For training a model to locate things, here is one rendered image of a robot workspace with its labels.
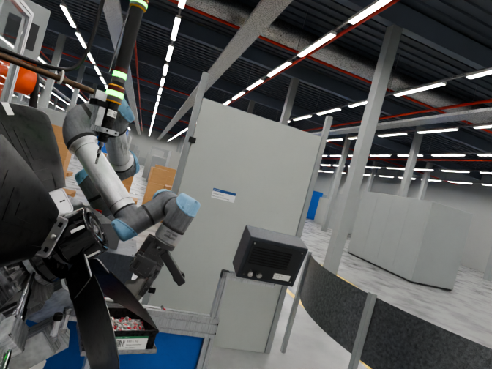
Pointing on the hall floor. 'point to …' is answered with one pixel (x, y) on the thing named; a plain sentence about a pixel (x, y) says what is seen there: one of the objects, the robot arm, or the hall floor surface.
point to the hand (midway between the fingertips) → (135, 302)
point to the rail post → (204, 353)
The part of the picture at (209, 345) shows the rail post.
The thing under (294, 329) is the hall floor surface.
